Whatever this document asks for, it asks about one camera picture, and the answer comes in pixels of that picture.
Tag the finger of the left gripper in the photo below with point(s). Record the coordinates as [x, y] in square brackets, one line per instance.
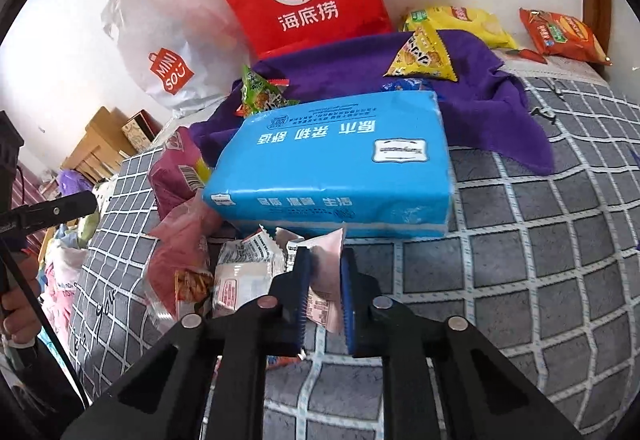
[29, 219]

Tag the yellow triangular snack packet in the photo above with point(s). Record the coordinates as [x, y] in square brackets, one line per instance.
[424, 54]

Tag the blue tissue pack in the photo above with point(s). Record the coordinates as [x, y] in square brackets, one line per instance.
[376, 165]

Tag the small framed picture box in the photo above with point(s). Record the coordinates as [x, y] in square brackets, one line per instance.
[141, 130]

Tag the white red snack packet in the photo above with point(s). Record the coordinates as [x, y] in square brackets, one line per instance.
[244, 271]

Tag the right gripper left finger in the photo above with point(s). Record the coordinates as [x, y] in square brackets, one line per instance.
[205, 378]

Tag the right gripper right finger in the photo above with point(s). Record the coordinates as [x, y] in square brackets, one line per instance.
[441, 379]

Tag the grey checked tablecloth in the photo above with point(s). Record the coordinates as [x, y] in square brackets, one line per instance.
[546, 268]

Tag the white Miniso plastic bag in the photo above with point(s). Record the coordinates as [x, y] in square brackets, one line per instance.
[179, 52]

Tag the green snack packet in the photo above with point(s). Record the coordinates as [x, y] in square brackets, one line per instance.
[259, 94]

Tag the light pink peach packet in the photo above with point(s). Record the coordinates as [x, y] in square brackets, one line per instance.
[324, 303]

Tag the purple towel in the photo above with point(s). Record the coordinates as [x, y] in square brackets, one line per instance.
[485, 108]

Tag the orange chips bag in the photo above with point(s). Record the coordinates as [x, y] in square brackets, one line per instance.
[555, 34]

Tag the dark pink snack bag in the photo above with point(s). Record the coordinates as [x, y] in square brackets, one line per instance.
[177, 279]

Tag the person's left hand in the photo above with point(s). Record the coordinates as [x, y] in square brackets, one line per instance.
[21, 324]

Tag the pink large snack bag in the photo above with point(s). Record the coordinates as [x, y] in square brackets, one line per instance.
[179, 173]

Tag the blue snack packet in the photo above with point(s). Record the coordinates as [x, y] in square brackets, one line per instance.
[408, 84]

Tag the yellow chips bag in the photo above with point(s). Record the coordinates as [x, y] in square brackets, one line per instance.
[478, 22]

